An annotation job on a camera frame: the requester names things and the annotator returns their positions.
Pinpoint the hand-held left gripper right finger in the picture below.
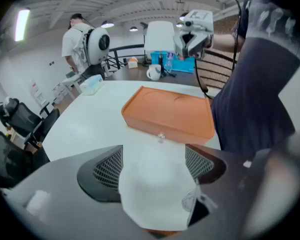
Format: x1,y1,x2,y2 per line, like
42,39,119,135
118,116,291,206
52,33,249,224
179,143,266,237

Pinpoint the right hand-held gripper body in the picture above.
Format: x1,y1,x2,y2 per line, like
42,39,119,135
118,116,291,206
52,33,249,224
180,8,215,36

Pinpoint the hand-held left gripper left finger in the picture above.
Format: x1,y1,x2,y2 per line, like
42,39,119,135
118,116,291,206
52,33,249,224
2,145,146,240

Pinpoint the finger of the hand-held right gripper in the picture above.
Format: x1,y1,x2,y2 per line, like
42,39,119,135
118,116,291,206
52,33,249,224
186,33,211,58
173,32,190,57

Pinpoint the blue white tissue box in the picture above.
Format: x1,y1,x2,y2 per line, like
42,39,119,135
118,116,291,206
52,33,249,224
79,74,105,96

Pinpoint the person's right forearm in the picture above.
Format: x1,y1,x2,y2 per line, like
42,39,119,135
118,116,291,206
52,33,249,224
211,32,245,54

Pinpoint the orange white small box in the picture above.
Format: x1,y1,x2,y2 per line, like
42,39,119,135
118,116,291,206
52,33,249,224
127,56,139,69

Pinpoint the blue plastic crate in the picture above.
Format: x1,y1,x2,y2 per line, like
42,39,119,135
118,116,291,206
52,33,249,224
149,50,196,74

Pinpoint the white lampshade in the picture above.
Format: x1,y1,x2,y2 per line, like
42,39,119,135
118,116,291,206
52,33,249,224
143,20,176,52

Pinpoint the small black tripod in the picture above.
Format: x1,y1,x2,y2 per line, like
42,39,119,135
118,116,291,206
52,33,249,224
157,51,177,78

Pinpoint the white mug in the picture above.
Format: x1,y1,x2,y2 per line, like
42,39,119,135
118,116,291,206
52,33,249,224
146,63,163,82

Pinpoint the black metal railing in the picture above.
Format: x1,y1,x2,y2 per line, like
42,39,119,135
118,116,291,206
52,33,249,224
106,43,238,90

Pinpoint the black mesh office chair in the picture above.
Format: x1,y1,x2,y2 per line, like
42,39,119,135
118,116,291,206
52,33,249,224
23,108,61,150
0,130,51,187
8,101,43,138

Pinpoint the person's dark printed t-shirt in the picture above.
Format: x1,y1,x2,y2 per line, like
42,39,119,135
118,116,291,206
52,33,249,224
211,0,300,160

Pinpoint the white floor stand sign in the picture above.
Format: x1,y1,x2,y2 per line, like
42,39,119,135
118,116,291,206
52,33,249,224
28,80,51,109

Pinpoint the white desk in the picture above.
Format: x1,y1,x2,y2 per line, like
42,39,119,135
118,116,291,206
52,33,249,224
61,73,85,100

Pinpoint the bright rectangular ceiling light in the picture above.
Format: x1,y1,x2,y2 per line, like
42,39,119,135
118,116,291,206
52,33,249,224
14,8,31,43

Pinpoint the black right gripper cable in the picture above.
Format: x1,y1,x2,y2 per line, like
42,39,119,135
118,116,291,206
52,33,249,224
194,57,213,100

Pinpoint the black head rig cable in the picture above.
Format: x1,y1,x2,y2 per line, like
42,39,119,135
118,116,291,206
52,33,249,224
228,0,242,72

